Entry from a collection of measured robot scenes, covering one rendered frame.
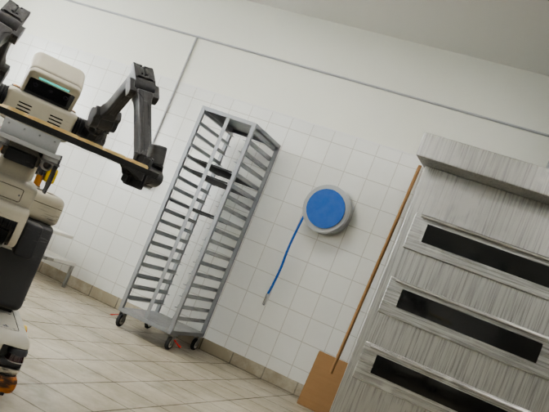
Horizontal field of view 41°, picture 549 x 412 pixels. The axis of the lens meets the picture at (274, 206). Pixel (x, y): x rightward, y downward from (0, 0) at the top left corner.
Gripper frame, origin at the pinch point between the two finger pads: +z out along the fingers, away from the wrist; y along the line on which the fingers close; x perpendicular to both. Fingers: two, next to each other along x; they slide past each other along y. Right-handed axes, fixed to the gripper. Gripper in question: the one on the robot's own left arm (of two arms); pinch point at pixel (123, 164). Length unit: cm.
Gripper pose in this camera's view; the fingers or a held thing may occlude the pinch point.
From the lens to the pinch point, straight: 219.2
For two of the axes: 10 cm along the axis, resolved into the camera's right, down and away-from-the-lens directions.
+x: -8.8, -3.3, 3.5
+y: -3.7, 9.3, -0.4
